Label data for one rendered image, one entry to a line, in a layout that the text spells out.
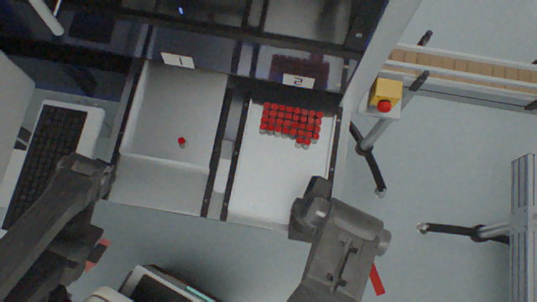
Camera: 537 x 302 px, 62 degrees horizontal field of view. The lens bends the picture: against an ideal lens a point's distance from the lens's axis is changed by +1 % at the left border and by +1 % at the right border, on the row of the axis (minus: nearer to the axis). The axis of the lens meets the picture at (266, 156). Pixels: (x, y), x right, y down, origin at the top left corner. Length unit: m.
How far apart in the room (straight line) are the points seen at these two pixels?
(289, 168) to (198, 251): 0.97
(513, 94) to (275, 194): 0.77
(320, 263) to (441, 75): 1.00
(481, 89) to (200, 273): 1.41
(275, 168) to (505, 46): 1.84
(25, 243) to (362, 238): 0.47
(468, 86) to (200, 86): 0.81
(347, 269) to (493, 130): 2.07
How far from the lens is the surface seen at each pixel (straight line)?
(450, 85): 1.47
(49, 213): 0.76
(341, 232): 0.60
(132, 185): 1.34
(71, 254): 0.94
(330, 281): 0.58
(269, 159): 1.31
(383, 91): 1.28
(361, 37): 1.05
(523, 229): 1.92
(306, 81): 1.25
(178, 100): 1.39
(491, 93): 1.51
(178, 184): 1.31
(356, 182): 2.26
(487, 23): 2.88
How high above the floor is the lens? 2.14
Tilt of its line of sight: 73 degrees down
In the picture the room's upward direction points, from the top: 7 degrees clockwise
